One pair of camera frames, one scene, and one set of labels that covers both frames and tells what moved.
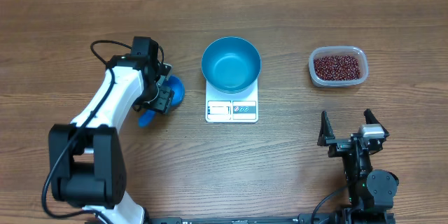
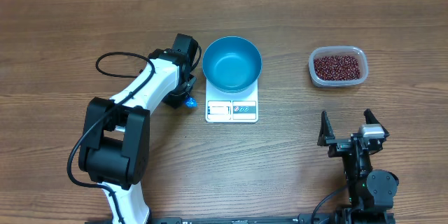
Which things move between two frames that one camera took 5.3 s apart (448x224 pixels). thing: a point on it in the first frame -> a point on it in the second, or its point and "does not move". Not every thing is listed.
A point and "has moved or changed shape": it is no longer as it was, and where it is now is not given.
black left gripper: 164,103 -> 178,101
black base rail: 226,219 does not move
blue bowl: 231,64 does not move
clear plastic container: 338,66 does not move
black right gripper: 340,145 does not move
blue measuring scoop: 176,86 has moved or changed shape
